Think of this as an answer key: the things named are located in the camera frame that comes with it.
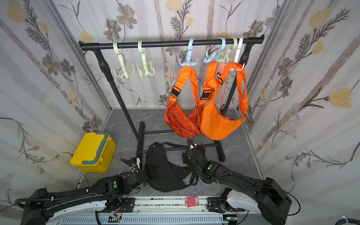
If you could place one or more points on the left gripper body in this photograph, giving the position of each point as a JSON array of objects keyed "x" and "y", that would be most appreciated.
[{"x": 152, "y": 175}]

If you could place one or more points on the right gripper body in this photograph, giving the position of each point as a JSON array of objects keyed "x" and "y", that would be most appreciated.
[{"x": 193, "y": 153}]

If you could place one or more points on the black crescent bag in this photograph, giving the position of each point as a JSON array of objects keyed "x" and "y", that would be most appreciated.
[{"x": 166, "y": 176}]

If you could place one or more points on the bright orange crescent bag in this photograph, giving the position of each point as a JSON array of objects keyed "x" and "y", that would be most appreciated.
[{"x": 215, "y": 125}]

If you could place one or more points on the dark orange waist bag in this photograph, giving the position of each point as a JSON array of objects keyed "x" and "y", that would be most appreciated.
[
  {"x": 183, "y": 125},
  {"x": 209, "y": 85}
]

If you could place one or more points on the pink crescent bag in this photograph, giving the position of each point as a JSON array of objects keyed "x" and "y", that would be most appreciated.
[{"x": 224, "y": 85}]

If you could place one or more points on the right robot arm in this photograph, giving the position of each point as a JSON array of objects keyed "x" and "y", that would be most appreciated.
[{"x": 273, "y": 202}]

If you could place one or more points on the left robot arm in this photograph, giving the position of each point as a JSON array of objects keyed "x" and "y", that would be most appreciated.
[{"x": 104, "y": 195}]

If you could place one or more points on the blue hook left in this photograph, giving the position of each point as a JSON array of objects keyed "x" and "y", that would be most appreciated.
[{"x": 187, "y": 61}]

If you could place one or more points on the blue hook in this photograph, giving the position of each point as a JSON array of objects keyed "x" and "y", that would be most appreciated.
[
  {"x": 216, "y": 53},
  {"x": 187, "y": 61}
]

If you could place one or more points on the green hook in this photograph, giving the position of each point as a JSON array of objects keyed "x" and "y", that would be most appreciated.
[
  {"x": 124, "y": 72},
  {"x": 224, "y": 56},
  {"x": 147, "y": 70}
]

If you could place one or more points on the blue hook right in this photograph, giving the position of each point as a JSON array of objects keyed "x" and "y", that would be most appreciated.
[{"x": 216, "y": 53}]

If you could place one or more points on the green hook right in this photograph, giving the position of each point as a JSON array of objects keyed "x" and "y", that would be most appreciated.
[{"x": 224, "y": 56}]

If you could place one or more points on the white hook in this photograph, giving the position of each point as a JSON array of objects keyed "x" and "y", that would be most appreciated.
[{"x": 237, "y": 54}]

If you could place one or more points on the green hook far left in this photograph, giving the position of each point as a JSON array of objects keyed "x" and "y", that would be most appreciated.
[{"x": 124, "y": 72}]

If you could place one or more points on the black clothes rack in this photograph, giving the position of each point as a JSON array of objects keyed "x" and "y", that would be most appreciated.
[{"x": 139, "y": 134}]

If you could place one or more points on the pink tag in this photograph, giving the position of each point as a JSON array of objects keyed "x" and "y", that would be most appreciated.
[{"x": 192, "y": 201}]

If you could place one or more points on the yellow storage box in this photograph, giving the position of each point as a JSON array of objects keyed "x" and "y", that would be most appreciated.
[{"x": 94, "y": 153}]

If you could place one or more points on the white cable duct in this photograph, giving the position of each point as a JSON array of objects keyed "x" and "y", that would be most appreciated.
[{"x": 143, "y": 220}]

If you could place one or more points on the aluminium rail base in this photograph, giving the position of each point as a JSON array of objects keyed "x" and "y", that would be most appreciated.
[{"x": 234, "y": 209}]

